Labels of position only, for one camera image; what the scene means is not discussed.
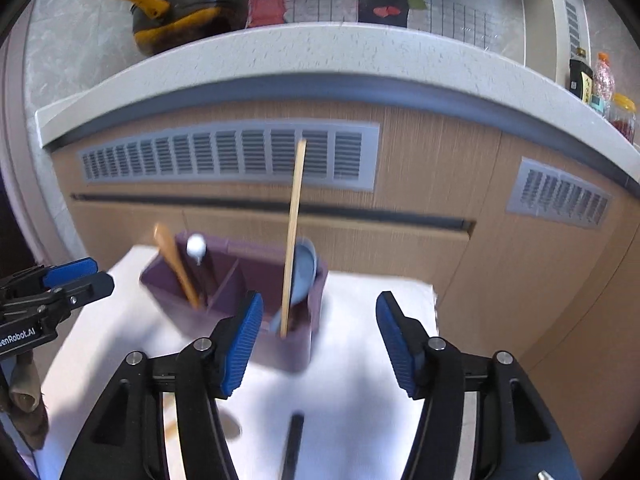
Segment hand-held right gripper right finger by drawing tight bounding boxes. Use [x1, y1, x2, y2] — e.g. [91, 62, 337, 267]
[376, 290, 583, 480]

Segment short grey vent grille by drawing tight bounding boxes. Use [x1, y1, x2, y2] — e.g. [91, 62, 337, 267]
[506, 156, 613, 231]

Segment white ball-tipped dark utensil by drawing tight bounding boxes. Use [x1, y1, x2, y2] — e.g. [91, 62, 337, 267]
[186, 233, 217, 301]

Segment brown plastic utensil holder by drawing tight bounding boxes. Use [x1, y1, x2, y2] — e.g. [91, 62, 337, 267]
[140, 232, 330, 373]

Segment boxed column with vent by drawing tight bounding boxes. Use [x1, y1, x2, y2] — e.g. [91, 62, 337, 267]
[515, 0, 593, 81]

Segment dark sauce bottle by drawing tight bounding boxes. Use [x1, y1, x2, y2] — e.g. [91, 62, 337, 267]
[569, 47, 595, 103]

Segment beige stone countertop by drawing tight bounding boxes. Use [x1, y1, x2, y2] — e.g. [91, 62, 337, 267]
[35, 21, 640, 191]

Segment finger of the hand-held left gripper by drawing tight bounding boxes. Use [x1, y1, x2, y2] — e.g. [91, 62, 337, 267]
[42, 257, 98, 288]
[50, 271, 115, 307]

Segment grey-blue plastic spoon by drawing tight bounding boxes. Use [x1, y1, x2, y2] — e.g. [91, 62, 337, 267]
[270, 239, 319, 333]

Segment orange-capped clear bottle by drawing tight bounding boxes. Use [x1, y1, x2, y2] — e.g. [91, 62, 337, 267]
[592, 52, 616, 111]

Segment black chopstick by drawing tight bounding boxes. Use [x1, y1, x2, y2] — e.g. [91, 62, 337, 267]
[280, 412, 306, 480]

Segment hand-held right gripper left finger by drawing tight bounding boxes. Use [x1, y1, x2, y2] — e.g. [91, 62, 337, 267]
[60, 290, 265, 480]

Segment cartoon couple wall poster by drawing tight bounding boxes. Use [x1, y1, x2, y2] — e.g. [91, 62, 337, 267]
[195, 0, 526, 53]

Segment white fringed cloth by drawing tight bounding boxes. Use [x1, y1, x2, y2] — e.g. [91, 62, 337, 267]
[30, 245, 441, 480]

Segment wooden spoon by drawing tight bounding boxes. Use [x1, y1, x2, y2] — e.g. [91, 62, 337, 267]
[154, 224, 202, 309]

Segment long grey vent grille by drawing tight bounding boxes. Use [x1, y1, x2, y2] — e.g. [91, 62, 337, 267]
[80, 121, 380, 192]

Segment yellow-lidded jar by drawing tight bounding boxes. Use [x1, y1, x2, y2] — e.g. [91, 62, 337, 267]
[607, 92, 638, 143]

